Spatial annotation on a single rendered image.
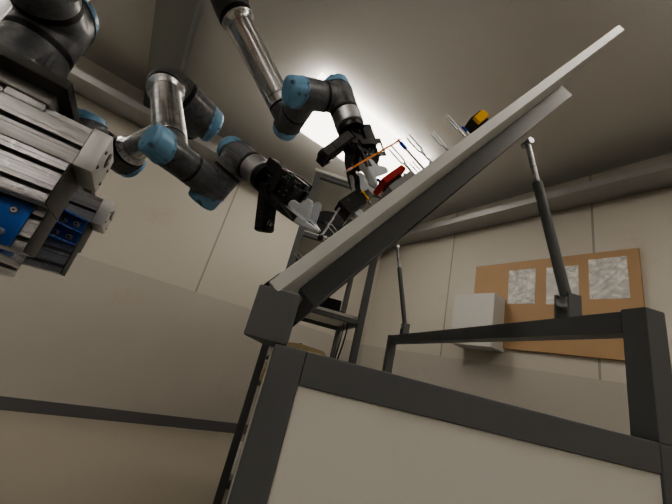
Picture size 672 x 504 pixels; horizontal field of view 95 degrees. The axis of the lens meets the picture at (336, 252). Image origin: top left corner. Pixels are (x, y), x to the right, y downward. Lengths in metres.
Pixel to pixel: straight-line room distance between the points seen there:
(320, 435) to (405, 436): 0.10
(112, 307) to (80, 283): 0.28
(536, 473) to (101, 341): 2.90
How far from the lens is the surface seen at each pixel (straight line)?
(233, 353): 3.23
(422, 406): 0.45
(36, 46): 0.92
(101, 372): 3.10
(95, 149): 0.81
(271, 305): 0.40
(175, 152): 0.77
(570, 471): 0.58
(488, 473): 0.51
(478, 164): 0.80
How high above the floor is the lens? 0.79
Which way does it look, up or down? 20 degrees up
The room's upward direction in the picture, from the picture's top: 14 degrees clockwise
